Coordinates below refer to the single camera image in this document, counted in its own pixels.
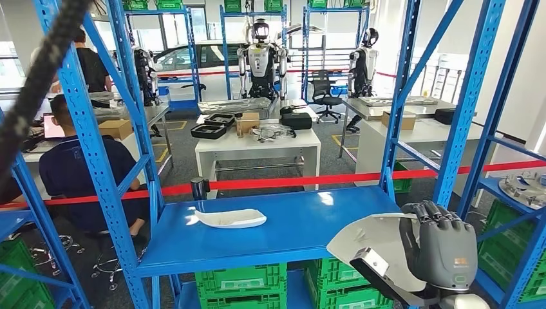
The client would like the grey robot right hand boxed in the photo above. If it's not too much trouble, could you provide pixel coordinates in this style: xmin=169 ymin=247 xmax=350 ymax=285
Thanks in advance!
xmin=399 ymin=200 xmax=479 ymax=294

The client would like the white curved plastic part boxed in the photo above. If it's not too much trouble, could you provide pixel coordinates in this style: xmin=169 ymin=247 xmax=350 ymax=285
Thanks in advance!
xmin=194 ymin=208 xmax=268 ymax=230
xmin=326 ymin=212 xmax=428 ymax=294

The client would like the round metal disc part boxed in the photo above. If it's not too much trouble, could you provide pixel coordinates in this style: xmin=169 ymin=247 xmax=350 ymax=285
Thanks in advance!
xmin=498 ymin=171 xmax=546 ymax=211

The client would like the blue steel shelf rack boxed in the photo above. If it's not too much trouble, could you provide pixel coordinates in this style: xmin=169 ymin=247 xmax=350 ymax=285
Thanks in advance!
xmin=300 ymin=4 xmax=370 ymax=102
xmin=33 ymin=0 xmax=507 ymax=309
xmin=456 ymin=0 xmax=546 ymax=309
xmin=0 ymin=106 xmax=91 ymax=309
xmin=124 ymin=4 xmax=202 ymax=113
xmin=220 ymin=4 xmax=289 ymax=102

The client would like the white table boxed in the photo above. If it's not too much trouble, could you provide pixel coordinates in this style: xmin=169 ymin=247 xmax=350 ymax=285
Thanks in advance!
xmin=355 ymin=118 xmax=502 ymax=209
xmin=194 ymin=127 xmax=322 ymax=200

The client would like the cardboard box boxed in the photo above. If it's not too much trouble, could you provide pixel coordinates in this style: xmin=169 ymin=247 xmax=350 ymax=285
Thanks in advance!
xmin=99 ymin=119 xmax=135 ymax=141
xmin=381 ymin=111 xmax=417 ymax=131
xmin=238 ymin=112 xmax=261 ymax=136

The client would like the black carrying case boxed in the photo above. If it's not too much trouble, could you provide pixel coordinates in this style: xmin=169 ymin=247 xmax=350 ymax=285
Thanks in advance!
xmin=434 ymin=108 xmax=457 ymax=126
xmin=280 ymin=112 xmax=314 ymax=131

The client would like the long metal tray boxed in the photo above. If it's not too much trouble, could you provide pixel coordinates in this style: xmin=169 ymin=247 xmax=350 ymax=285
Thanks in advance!
xmin=358 ymin=95 xmax=440 ymax=107
xmin=198 ymin=97 xmax=272 ymax=115

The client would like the steel table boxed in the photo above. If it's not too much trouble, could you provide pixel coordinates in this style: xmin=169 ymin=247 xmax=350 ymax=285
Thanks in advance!
xmin=91 ymin=102 xmax=174 ymax=169
xmin=339 ymin=97 xmax=458 ymax=164

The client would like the white metal railing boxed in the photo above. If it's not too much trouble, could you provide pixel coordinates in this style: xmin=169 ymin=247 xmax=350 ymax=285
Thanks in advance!
xmin=408 ymin=53 xmax=467 ymax=104

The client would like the black office chair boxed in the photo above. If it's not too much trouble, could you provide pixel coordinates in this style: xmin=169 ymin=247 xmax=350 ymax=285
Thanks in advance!
xmin=310 ymin=70 xmax=344 ymax=125

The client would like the clear bag of parts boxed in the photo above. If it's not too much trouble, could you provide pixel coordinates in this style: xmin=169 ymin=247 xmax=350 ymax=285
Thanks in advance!
xmin=249 ymin=124 xmax=297 ymax=144

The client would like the black foam tray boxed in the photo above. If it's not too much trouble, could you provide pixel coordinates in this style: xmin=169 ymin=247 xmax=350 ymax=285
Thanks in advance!
xmin=203 ymin=113 xmax=236 ymax=128
xmin=191 ymin=124 xmax=228 ymax=140

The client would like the silver humanoid robot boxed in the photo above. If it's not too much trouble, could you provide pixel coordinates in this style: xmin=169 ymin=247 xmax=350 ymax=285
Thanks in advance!
xmin=237 ymin=18 xmax=288 ymax=101

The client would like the thin red barrier tape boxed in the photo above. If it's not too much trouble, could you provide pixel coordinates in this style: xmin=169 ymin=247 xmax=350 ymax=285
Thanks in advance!
xmin=158 ymin=67 xmax=399 ymax=80

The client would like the white car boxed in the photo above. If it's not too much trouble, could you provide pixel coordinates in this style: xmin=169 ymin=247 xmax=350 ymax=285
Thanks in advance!
xmin=153 ymin=40 xmax=257 ymax=101

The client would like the white desk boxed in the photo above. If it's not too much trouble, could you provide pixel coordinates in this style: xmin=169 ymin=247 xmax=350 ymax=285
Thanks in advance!
xmin=23 ymin=132 xmax=142 ymax=199

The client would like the chrome stool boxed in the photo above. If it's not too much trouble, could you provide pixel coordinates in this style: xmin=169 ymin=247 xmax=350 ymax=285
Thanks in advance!
xmin=30 ymin=233 xmax=86 ymax=277
xmin=90 ymin=241 xmax=126 ymax=292

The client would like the person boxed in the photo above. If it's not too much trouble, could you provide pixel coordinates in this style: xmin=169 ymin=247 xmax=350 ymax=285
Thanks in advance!
xmin=71 ymin=27 xmax=113 ymax=95
xmin=0 ymin=176 xmax=27 ymax=207
xmin=39 ymin=94 xmax=146 ymax=238

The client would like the clear plastic bin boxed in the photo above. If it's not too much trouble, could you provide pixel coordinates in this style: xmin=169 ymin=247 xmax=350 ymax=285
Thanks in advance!
xmin=87 ymin=90 xmax=116 ymax=109

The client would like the open laptop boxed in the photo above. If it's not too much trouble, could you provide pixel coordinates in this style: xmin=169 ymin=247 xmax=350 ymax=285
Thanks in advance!
xmin=42 ymin=112 xmax=66 ymax=140

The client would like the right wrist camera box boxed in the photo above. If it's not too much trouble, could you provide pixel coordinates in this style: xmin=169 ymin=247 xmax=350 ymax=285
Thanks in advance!
xmin=350 ymin=247 xmax=433 ymax=309

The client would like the black barrier post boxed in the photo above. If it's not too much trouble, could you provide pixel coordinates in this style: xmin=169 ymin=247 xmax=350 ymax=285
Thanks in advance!
xmin=190 ymin=176 xmax=211 ymax=201

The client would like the black braided cable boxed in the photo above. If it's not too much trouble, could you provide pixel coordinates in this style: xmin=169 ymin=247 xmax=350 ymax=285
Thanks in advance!
xmin=0 ymin=0 xmax=93 ymax=189

